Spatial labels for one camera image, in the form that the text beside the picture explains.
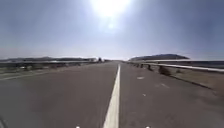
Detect white painted edge line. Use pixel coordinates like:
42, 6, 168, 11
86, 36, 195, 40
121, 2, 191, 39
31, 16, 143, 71
102, 63, 122, 128

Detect dark hill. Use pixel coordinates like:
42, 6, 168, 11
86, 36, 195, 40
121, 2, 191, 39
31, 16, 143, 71
129, 53, 190, 62

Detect grey asphalt road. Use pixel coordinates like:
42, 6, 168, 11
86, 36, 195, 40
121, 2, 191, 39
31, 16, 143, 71
0, 60, 224, 128

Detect low distant hills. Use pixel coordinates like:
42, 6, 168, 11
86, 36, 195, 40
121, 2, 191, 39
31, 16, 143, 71
0, 56, 96, 62

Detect metal guardrail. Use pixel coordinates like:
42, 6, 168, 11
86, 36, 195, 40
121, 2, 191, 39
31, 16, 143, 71
128, 59, 224, 76
0, 59, 98, 70

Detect pale painted line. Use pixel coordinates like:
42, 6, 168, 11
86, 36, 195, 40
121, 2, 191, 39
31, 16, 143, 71
0, 66, 68, 81

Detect sandy gravel verge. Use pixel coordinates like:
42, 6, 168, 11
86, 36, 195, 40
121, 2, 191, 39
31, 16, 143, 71
146, 64, 224, 91

